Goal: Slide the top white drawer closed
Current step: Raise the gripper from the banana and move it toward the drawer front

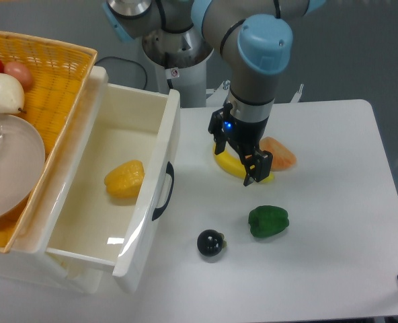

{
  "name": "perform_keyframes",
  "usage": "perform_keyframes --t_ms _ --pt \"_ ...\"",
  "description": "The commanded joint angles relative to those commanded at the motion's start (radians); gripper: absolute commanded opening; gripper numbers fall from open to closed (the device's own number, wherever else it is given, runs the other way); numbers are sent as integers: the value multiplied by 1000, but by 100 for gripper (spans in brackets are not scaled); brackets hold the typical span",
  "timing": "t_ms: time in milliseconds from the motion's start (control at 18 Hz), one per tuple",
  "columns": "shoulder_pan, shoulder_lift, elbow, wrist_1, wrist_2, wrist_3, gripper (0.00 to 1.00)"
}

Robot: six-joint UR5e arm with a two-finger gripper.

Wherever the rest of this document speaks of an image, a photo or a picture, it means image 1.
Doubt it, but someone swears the black round mangosteen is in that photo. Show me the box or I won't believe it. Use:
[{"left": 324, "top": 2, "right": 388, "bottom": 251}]
[{"left": 196, "top": 229, "right": 227, "bottom": 257}]

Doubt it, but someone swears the yellow toy banana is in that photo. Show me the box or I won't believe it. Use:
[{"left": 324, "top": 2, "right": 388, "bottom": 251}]
[{"left": 212, "top": 143, "right": 276, "bottom": 184}]

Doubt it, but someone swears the black cable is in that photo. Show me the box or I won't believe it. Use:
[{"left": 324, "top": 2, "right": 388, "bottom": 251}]
[{"left": 94, "top": 56, "right": 149, "bottom": 91}]

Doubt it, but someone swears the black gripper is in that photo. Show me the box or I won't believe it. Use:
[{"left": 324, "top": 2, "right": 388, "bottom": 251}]
[{"left": 208, "top": 103, "right": 273, "bottom": 186}]

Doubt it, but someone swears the yellow wicker basket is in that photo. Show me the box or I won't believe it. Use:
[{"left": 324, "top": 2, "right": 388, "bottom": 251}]
[{"left": 0, "top": 31, "right": 97, "bottom": 253}]

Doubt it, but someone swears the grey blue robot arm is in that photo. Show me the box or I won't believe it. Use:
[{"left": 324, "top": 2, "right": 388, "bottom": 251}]
[{"left": 102, "top": 1, "right": 322, "bottom": 185}]

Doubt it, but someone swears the pink toy peach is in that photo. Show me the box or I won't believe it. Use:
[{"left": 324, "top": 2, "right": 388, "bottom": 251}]
[{"left": 4, "top": 61, "right": 34, "bottom": 91}]

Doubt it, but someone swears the white top drawer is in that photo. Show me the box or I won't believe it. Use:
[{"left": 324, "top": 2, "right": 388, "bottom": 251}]
[{"left": 46, "top": 85, "right": 180, "bottom": 293}]

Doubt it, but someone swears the yellow toy corn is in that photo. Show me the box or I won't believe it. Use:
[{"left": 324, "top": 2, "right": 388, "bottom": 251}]
[{"left": 104, "top": 159, "right": 145, "bottom": 199}]

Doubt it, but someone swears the beige plate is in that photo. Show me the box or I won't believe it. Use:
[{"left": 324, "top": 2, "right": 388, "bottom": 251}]
[{"left": 0, "top": 114, "right": 45, "bottom": 217}]

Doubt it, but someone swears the orange fruit slice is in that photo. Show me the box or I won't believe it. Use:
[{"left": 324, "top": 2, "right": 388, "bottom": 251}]
[{"left": 260, "top": 137, "right": 297, "bottom": 171}]

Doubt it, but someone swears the white toy pear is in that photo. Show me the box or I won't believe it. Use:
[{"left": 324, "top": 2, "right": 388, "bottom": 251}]
[{"left": 0, "top": 73, "right": 25, "bottom": 114}]

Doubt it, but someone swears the green bell pepper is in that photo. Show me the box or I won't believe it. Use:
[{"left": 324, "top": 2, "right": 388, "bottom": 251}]
[{"left": 248, "top": 205, "right": 290, "bottom": 238}]

